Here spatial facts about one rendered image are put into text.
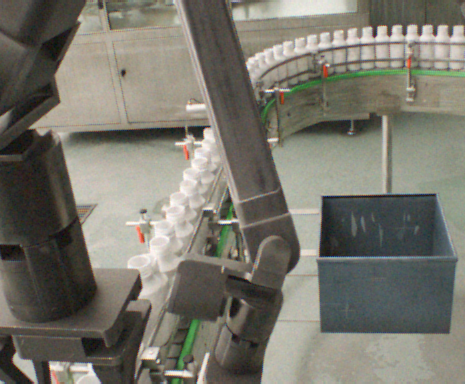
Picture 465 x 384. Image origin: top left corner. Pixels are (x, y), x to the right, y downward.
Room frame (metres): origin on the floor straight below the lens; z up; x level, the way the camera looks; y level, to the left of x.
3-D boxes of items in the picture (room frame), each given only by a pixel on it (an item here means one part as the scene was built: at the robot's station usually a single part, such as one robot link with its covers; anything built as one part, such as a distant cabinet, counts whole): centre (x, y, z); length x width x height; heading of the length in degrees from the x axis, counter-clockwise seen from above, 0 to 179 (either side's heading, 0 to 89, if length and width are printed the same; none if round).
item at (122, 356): (0.31, 0.11, 1.44); 0.07 x 0.07 x 0.09; 78
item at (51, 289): (0.32, 0.13, 1.51); 0.10 x 0.07 x 0.07; 78
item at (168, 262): (0.92, 0.15, 1.08); 0.06 x 0.06 x 0.17
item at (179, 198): (1.09, 0.12, 1.08); 0.06 x 0.06 x 0.17
